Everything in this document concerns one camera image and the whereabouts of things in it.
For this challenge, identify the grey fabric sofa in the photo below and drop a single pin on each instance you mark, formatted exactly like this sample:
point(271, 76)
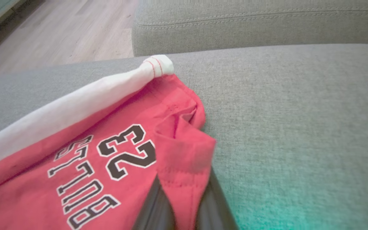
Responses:
point(299, 127)

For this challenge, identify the red and white basketball jersey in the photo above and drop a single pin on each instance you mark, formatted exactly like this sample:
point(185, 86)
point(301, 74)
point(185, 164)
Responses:
point(75, 127)

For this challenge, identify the small grey sofa cushion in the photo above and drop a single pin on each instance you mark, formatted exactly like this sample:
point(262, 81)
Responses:
point(251, 25)

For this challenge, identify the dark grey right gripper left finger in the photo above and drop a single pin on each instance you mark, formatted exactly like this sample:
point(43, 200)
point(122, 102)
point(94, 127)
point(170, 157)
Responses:
point(153, 217)

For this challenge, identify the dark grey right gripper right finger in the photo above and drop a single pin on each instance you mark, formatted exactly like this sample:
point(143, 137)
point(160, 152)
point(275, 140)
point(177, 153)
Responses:
point(216, 217)

